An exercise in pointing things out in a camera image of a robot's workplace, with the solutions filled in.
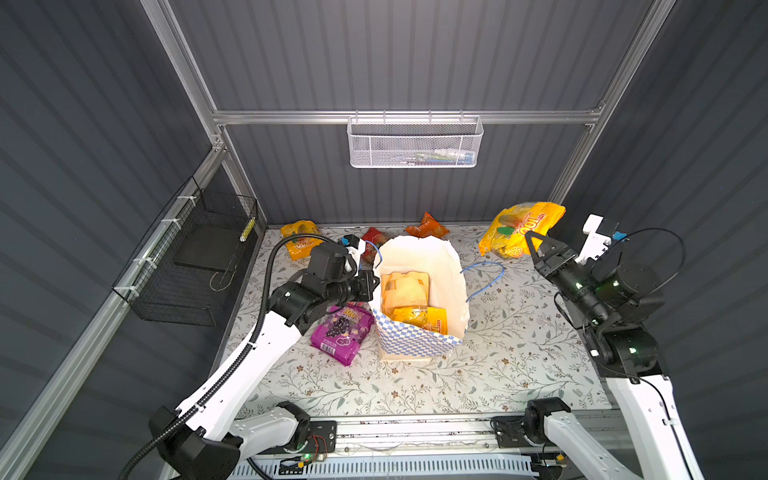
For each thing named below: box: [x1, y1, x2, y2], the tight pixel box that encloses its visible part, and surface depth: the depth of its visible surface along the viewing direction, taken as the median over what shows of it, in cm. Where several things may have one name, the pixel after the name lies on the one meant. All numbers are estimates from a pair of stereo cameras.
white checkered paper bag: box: [371, 235, 469, 361], surface depth 75 cm
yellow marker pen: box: [239, 217, 256, 242], surface depth 86 cm
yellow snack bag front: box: [392, 306, 449, 335], surface depth 86 cm
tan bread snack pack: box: [381, 271, 430, 319], surface depth 95 cm
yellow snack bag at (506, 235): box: [479, 202, 567, 257], surface depth 61 cm
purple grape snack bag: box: [310, 301, 375, 366], surface depth 87 cm
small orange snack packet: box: [406, 212, 450, 238], surface depth 118 cm
